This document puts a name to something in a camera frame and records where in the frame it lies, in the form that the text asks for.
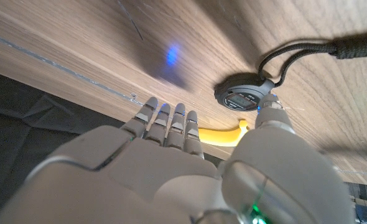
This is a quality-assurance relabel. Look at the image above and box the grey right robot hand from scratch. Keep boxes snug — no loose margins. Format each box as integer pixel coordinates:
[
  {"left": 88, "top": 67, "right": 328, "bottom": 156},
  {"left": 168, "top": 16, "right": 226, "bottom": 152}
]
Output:
[{"left": 0, "top": 93, "right": 358, "bottom": 224}]

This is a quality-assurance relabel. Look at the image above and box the black stopwatch with lanyard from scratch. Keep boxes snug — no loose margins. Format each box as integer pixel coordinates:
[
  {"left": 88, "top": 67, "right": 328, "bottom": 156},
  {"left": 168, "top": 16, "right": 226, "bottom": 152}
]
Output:
[{"left": 214, "top": 30, "right": 367, "bottom": 112}]

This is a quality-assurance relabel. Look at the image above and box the yellow toy banana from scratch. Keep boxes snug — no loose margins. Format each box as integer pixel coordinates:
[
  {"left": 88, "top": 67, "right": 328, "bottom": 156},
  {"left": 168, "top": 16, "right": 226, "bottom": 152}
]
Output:
[{"left": 198, "top": 119, "right": 250, "bottom": 147}]

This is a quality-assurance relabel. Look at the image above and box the grey tape outline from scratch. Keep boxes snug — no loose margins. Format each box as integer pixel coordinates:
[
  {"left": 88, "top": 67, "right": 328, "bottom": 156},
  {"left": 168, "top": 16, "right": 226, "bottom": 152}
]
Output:
[{"left": 0, "top": 29, "right": 144, "bottom": 106}]

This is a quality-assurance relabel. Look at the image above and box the black backdrop curtain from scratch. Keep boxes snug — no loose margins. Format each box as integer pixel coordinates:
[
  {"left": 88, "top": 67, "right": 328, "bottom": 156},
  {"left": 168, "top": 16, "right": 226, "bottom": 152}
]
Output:
[{"left": 0, "top": 68, "right": 126, "bottom": 224}]

